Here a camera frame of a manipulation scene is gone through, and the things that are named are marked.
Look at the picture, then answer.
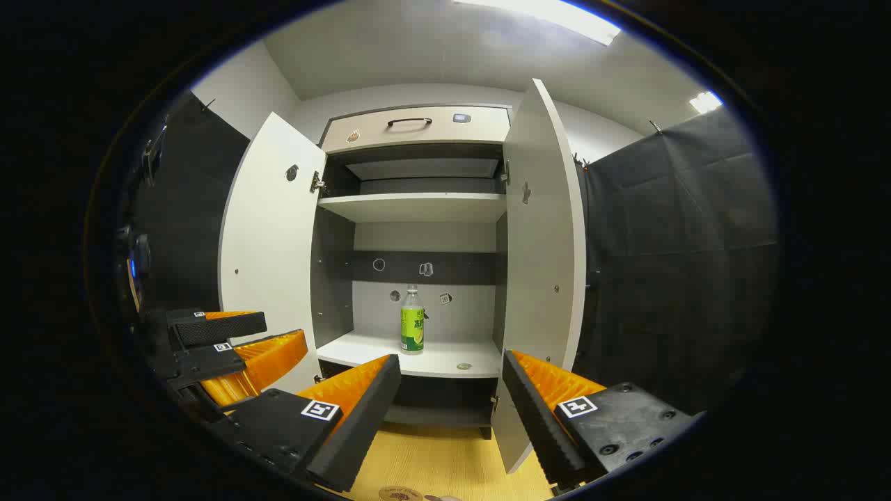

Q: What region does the white cabinet door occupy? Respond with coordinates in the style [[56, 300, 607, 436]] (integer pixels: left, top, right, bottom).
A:
[[491, 78, 588, 475], [219, 111, 328, 394]]

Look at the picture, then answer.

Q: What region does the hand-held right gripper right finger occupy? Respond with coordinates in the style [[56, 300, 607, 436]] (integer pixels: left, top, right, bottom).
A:
[[501, 349, 704, 496]]

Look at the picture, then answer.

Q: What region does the beige cabinet drawer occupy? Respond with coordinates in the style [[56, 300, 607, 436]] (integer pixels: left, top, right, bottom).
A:
[[322, 106, 511, 154]]

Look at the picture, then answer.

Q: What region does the green label plastic bottle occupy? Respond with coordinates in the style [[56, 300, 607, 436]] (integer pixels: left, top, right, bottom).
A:
[[400, 284, 425, 356]]

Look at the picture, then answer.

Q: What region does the black backdrop cloth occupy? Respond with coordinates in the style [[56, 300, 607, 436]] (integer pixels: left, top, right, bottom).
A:
[[574, 104, 780, 418], [129, 90, 251, 314]]

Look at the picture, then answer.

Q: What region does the white cabinet shelf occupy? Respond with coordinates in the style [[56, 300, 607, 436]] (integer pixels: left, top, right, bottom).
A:
[[317, 193, 507, 223], [317, 331, 503, 379]]

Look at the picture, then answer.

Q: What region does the white cabinet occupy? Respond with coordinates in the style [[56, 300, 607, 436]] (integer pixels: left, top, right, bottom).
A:
[[310, 104, 513, 440]]

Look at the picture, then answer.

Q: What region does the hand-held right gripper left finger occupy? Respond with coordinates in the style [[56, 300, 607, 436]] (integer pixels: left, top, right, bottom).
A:
[[205, 353, 403, 493]]

